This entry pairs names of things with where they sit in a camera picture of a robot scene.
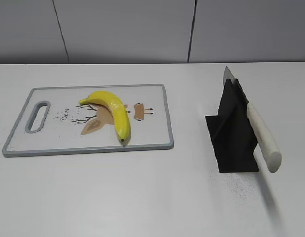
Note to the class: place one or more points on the yellow plastic banana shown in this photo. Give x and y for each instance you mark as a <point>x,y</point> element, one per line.
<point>116,108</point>

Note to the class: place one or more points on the grey-rimmed white cutting board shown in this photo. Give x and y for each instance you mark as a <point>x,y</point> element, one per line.
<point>52,122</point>

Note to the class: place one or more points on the black knife stand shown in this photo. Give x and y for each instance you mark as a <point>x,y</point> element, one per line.
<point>231,134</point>

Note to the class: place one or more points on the white-handled steel cleaver knife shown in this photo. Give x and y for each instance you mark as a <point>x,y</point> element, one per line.
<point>265,139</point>

